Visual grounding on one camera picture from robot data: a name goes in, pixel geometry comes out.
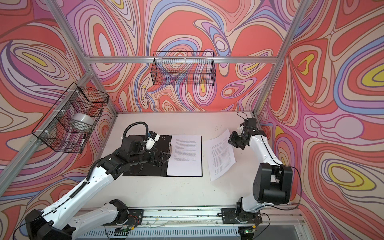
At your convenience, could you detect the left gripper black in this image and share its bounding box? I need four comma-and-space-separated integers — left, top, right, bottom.
128, 146, 171, 168

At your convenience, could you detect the orange black folder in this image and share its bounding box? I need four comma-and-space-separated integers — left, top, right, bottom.
122, 134, 204, 178

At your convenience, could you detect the printed paper sheet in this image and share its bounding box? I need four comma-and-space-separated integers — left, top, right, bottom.
203, 129, 236, 182
167, 135, 203, 178

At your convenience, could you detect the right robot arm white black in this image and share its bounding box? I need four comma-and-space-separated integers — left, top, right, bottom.
228, 118, 294, 224

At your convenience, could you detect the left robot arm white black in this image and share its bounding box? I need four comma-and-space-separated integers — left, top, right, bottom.
25, 149, 171, 240

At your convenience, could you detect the white vented panel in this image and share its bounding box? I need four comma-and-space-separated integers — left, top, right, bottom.
78, 227, 240, 240

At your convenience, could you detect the white tape roll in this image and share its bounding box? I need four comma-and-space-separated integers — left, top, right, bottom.
71, 113, 95, 133

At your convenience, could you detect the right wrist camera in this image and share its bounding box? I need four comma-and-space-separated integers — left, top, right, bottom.
238, 126, 244, 135

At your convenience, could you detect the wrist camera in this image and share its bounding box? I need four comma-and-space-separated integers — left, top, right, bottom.
124, 131, 160, 152
238, 126, 244, 135

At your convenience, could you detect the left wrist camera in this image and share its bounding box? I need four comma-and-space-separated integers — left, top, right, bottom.
124, 131, 160, 152

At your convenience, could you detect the aluminium front rail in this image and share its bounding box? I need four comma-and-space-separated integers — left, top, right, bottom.
58, 205, 307, 229

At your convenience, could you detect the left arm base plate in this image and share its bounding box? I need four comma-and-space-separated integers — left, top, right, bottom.
105, 209, 144, 227

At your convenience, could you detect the aluminium frame right post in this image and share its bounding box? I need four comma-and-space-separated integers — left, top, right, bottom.
253, 1, 312, 118

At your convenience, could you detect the aluminium frame post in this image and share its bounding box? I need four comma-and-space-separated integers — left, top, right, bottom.
253, 1, 312, 118
44, 0, 118, 115

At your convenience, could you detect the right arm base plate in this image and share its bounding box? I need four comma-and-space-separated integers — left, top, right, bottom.
217, 208, 263, 226

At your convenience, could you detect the black wire basket back wall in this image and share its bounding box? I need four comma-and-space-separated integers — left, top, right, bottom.
151, 50, 216, 86

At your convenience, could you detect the black wire basket wall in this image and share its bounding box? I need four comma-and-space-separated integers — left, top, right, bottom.
151, 50, 216, 86
32, 83, 109, 154

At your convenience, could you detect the black wire basket left wall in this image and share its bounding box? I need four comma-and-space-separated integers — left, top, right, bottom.
32, 83, 109, 154

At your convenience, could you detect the aluminium frame back bar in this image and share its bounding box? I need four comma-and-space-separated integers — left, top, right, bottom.
85, 55, 278, 64

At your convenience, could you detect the aluminium frame left post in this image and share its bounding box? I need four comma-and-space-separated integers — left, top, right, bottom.
44, 0, 118, 115

